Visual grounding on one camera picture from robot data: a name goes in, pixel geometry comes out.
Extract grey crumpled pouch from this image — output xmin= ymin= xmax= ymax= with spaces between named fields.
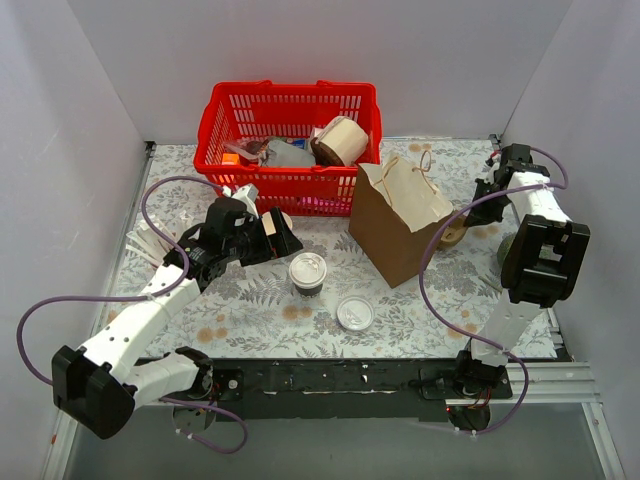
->
xmin=263 ymin=139 xmax=316 ymax=168

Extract orange snack box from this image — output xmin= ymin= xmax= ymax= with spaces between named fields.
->
xmin=221 ymin=152 xmax=242 ymax=166

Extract red plastic shopping basket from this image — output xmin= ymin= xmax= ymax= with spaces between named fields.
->
xmin=194 ymin=80 xmax=382 ymax=217

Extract green melon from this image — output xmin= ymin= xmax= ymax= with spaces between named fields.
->
xmin=496 ymin=234 xmax=515 ymax=269

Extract white plastic cup lid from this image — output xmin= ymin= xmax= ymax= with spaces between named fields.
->
xmin=336 ymin=296 xmax=375 ymax=331

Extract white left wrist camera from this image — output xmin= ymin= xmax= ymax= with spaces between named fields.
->
xmin=222 ymin=183 xmax=260 ymax=217

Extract black paper coffee cup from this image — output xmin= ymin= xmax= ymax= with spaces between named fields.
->
xmin=294 ymin=283 xmax=323 ymax=298

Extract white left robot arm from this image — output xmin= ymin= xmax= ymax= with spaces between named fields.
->
xmin=52 ymin=197 xmax=303 ymax=439

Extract brown cardboard cup carrier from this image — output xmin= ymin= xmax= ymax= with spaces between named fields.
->
xmin=437 ymin=215 xmax=468 ymax=250

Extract brown paper bag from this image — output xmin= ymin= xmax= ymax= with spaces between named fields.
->
xmin=348 ymin=154 xmax=454 ymax=288

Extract pink cup of straws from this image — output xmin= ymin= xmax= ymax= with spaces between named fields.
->
xmin=125 ymin=211 xmax=195 ymax=267

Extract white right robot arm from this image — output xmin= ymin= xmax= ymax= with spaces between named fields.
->
xmin=452 ymin=143 xmax=590 ymax=398

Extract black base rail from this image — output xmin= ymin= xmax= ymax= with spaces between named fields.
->
xmin=64 ymin=355 xmax=596 ymax=421

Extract clear plastic snack packet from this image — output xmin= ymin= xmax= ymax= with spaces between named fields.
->
xmin=224 ymin=140 xmax=269 ymax=165

